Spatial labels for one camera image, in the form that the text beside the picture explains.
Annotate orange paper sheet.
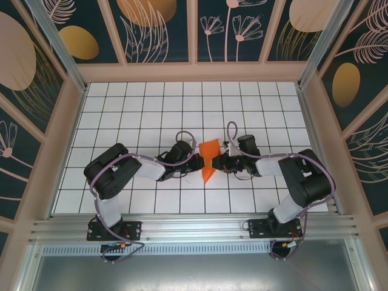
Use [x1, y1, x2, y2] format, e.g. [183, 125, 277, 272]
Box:
[198, 138, 222, 184]

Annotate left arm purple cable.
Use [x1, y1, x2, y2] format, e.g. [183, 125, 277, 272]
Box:
[89, 130, 201, 264]

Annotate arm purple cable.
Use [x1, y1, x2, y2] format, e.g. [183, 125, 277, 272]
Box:
[89, 130, 201, 264]
[227, 121, 336, 261]

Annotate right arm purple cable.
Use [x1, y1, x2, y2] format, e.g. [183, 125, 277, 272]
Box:
[227, 121, 336, 261]

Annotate aluminium side rail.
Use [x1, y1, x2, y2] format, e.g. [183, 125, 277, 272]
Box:
[296, 86, 345, 215]

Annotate aluminium mounting rail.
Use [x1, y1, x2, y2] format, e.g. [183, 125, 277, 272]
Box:
[28, 214, 361, 243]

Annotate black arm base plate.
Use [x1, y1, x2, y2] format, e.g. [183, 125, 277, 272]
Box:
[86, 220, 142, 242]
[247, 218, 303, 240]

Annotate slotted metal cable duct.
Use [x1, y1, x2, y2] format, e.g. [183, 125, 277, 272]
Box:
[42, 245, 273, 255]

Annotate aluminium frame post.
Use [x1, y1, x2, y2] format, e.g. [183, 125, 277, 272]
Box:
[24, 0, 89, 93]
[296, 0, 358, 89]

